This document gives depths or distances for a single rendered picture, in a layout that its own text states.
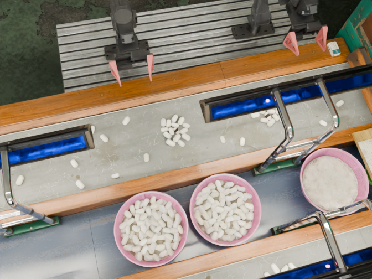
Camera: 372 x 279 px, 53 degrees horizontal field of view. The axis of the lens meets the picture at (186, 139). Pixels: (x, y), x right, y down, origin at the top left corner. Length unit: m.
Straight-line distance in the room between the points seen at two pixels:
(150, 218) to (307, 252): 0.59
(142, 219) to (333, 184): 0.75
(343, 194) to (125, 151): 0.86
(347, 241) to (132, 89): 1.01
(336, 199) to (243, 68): 0.65
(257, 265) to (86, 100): 0.91
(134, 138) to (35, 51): 1.35
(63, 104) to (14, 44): 1.25
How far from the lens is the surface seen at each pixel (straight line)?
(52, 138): 1.13
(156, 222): 1.40
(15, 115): 1.60
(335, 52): 1.77
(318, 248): 1.50
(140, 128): 1.49
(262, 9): 1.71
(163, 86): 1.54
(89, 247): 1.48
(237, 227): 1.42
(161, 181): 1.40
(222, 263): 1.38
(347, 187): 1.60
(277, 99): 1.18
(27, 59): 2.65
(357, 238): 1.57
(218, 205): 1.43
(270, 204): 1.53
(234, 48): 1.78
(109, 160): 1.46
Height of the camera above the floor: 2.13
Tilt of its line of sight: 70 degrees down
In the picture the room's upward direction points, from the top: 9 degrees clockwise
